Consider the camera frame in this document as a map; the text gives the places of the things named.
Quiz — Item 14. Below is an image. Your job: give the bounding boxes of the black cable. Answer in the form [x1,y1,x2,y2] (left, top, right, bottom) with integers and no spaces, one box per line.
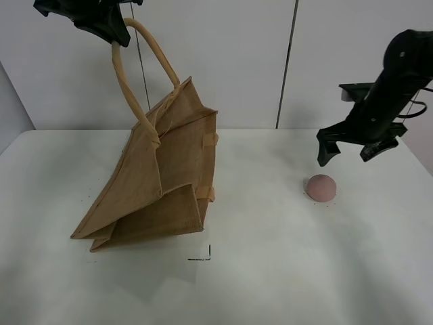
[397,87,433,119]

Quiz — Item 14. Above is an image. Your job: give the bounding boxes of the brown linen tote bag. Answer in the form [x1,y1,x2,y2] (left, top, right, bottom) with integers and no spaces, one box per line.
[71,18,219,252]

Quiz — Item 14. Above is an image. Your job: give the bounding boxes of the pink peach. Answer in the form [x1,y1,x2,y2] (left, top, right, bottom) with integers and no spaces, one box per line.
[304,174,337,202]

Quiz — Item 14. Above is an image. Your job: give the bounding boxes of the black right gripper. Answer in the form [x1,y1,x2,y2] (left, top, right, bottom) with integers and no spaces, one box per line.
[317,70,432,167]

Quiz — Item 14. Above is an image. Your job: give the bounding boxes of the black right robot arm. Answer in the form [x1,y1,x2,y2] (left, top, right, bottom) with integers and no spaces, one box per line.
[317,30,432,167]

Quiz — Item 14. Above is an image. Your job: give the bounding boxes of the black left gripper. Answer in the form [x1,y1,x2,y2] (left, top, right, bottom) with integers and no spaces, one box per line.
[33,0,142,47]

